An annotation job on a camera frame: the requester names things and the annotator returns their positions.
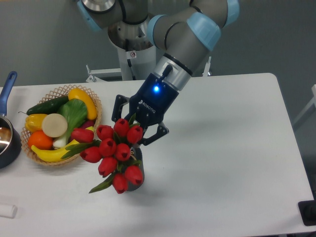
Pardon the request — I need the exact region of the purple eggplant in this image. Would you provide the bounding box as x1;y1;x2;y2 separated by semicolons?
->
80;120;95;129

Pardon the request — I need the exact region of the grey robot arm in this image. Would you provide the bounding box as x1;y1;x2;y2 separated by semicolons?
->
77;0;239;145

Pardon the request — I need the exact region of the dark grey ribbed vase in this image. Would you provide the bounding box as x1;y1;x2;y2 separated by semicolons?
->
124;148;145;192

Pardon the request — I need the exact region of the blue handled saucepan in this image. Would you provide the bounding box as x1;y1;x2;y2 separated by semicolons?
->
0;71;21;168

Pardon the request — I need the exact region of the black device at table edge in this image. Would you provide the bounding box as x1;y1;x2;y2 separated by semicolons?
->
298;200;316;226

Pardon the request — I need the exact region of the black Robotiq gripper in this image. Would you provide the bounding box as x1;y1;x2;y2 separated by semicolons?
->
112;74;179;146

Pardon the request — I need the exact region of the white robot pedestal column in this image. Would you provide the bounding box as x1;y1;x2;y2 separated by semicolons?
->
117;46;156;80

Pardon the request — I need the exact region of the beige round disc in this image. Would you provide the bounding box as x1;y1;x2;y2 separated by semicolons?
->
41;114;68;138

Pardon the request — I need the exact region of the long yellow squash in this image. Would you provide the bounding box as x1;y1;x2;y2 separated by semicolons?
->
30;126;94;163

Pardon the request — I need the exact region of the white furniture piece right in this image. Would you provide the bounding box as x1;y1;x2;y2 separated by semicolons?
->
292;84;316;131

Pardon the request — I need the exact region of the black cable on pedestal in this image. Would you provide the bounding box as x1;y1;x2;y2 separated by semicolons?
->
124;39;136;81

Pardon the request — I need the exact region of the green bok choy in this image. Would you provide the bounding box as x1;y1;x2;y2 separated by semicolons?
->
53;99;87;149

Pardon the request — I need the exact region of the yellow bell pepper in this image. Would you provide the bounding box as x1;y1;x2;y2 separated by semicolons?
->
25;114;47;133

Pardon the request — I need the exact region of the yellow zucchini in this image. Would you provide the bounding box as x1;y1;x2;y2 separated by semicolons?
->
68;88;97;120

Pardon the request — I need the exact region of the white cylinder object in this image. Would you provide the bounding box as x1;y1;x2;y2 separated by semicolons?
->
0;203;18;219

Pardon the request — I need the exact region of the white metal base frame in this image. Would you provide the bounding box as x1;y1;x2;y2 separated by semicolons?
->
86;56;212;83

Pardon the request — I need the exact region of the green cucumber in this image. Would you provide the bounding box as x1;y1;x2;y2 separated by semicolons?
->
19;96;69;116

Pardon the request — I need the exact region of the red tulip bouquet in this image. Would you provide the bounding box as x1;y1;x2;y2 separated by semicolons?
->
61;113;144;195

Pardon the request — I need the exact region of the orange fruit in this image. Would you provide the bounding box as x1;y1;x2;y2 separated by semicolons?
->
28;131;53;150

